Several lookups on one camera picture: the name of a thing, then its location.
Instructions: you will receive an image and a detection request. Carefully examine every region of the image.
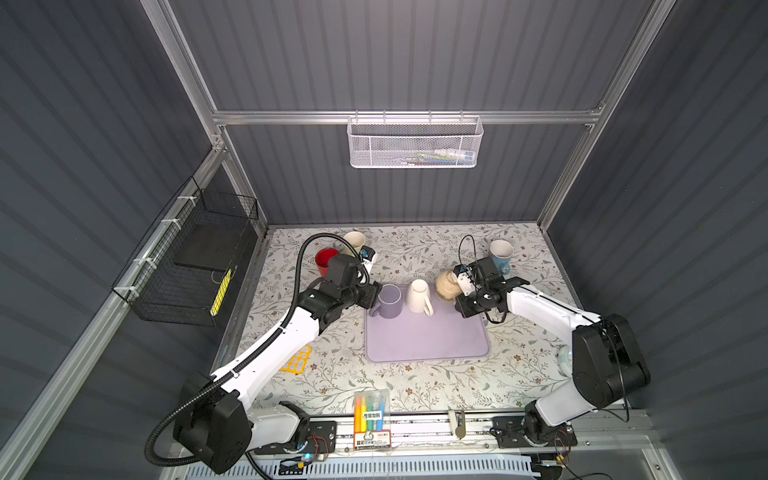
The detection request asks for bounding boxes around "white wire mesh basket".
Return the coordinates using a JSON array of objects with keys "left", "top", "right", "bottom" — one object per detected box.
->
[{"left": 346, "top": 114, "right": 484, "bottom": 169}]

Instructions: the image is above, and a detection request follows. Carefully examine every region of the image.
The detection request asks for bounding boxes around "white mug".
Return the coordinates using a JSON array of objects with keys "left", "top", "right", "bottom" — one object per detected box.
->
[{"left": 405, "top": 279, "right": 434, "bottom": 316}]

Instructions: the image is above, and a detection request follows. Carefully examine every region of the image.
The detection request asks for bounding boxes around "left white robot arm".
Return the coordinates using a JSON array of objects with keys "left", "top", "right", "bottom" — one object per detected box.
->
[{"left": 173, "top": 254, "right": 382, "bottom": 474}]

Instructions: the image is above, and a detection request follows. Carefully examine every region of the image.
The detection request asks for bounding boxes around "light green mug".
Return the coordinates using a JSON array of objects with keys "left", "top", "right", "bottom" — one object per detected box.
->
[{"left": 343, "top": 231, "right": 366, "bottom": 255}]

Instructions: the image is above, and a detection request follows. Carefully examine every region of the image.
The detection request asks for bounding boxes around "lavender plastic tray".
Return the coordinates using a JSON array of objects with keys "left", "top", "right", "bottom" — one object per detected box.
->
[{"left": 364, "top": 297, "right": 491, "bottom": 363}]

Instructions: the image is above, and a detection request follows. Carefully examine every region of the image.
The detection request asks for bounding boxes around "black corrugated cable hose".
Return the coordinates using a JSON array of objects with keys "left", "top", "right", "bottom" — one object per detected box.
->
[{"left": 143, "top": 232, "right": 367, "bottom": 480}]

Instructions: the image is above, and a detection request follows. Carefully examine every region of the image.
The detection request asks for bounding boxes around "pack of coloured markers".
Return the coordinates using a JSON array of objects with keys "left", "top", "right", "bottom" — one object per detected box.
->
[{"left": 352, "top": 390, "right": 392, "bottom": 451}]

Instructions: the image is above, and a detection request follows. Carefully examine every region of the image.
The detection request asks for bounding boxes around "blue dotted mug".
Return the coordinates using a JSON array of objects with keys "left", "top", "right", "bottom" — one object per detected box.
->
[{"left": 489, "top": 240, "right": 514, "bottom": 277}]

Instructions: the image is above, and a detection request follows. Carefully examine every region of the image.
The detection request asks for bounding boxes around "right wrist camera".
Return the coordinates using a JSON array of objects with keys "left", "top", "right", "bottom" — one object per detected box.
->
[{"left": 454, "top": 271, "right": 476, "bottom": 297}]

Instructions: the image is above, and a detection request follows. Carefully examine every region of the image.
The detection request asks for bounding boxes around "white round clock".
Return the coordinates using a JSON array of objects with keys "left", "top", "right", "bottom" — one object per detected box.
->
[{"left": 557, "top": 345, "right": 573, "bottom": 378}]

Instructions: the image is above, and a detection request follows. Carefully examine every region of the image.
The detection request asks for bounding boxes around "black wire basket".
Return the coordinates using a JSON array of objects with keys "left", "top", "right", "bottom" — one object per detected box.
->
[{"left": 113, "top": 180, "right": 260, "bottom": 327}]

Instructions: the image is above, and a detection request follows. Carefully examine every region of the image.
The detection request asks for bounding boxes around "red mug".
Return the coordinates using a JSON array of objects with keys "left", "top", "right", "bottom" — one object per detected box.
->
[{"left": 315, "top": 248, "right": 339, "bottom": 277}]

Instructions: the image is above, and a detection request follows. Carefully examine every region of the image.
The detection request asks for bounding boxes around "yellow calculator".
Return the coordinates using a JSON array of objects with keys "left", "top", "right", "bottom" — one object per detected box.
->
[{"left": 281, "top": 345, "right": 312, "bottom": 375}]

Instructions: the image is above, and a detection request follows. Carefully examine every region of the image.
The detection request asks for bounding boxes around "purple mug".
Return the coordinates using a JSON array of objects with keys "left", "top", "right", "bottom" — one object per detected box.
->
[{"left": 368, "top": 284, "right": 403, "bottom": 319}]

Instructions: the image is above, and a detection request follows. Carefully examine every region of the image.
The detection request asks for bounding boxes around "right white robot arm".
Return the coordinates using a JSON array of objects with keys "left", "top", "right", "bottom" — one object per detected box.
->
[{"left": 452, "top": 257, "right": 651, "bottom": 446}]

